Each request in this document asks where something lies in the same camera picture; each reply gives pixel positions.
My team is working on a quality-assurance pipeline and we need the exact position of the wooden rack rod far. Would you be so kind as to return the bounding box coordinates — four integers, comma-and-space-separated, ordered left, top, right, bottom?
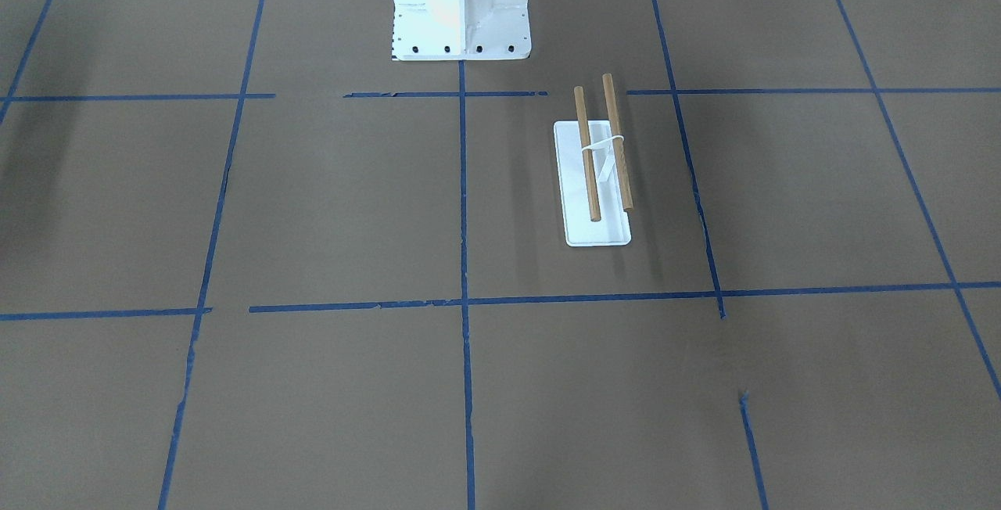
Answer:
601, 73, 635, 213

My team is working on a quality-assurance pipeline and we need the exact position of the white rack base tray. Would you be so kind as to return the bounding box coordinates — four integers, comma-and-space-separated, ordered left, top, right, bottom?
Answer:
553, 120, 632, 247

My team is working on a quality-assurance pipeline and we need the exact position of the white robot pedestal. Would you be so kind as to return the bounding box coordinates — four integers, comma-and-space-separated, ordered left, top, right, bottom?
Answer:
391, 0, 533, 62

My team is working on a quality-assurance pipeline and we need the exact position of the white rack upright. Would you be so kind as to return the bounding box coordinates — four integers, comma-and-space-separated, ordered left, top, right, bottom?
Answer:
580, 135, 623, 185

